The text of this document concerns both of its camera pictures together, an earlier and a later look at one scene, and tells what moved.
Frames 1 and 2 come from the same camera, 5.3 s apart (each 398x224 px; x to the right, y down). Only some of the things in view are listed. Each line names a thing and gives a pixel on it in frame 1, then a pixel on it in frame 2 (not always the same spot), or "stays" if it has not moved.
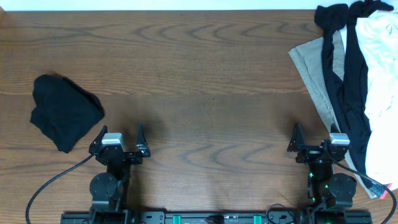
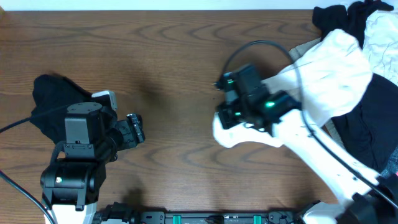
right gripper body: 310,154 → 232,114
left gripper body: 125,157 → 135,128
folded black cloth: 64,110 stays
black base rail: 217,217 stays
